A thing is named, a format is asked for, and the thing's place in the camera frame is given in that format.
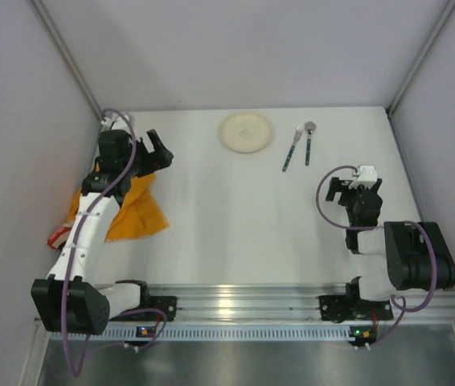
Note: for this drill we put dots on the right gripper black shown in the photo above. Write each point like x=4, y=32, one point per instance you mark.
x=346, y=192

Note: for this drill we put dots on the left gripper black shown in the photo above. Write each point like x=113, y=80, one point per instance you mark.
x=147, y=153

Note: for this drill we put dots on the orange Mickey Mouse placemat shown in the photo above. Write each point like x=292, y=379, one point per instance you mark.
x=139, y=216

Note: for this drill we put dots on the spoon with green handle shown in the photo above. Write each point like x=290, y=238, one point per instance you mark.
x=309, y=128

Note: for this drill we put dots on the fork with green handle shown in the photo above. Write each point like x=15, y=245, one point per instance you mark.
x=296, y=138

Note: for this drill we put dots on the cream round plate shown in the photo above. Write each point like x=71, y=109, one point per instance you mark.
x=246, y=132

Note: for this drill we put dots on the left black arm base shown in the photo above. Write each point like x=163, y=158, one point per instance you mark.
x=147, y=307

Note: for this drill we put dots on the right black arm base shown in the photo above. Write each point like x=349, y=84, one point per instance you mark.
x=349, y=306

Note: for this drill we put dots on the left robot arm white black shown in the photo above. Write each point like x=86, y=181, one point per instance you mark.
x=68, y=299

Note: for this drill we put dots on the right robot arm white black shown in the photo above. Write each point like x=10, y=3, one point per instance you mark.
x=415, y=256

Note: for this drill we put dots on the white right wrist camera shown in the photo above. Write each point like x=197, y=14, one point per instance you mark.
x=364, y=176

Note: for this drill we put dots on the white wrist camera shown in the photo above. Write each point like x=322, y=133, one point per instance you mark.
x=111, y=121
x=364, y=176

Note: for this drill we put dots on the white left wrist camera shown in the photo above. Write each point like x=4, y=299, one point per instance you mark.
x=111, y=121

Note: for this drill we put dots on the aluminium mounting rail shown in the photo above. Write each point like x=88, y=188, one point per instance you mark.
x=277, y=303

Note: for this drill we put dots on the slotted cable duct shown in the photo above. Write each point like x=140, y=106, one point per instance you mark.
x=236, y=333

